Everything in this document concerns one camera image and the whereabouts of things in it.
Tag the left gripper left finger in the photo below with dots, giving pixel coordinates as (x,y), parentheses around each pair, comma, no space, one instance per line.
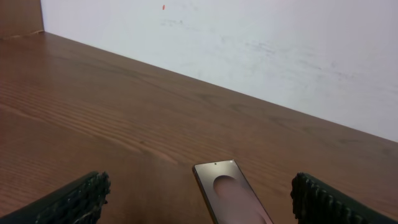
(79,202)

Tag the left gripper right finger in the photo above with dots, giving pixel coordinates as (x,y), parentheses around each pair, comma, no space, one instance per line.
(315,202)

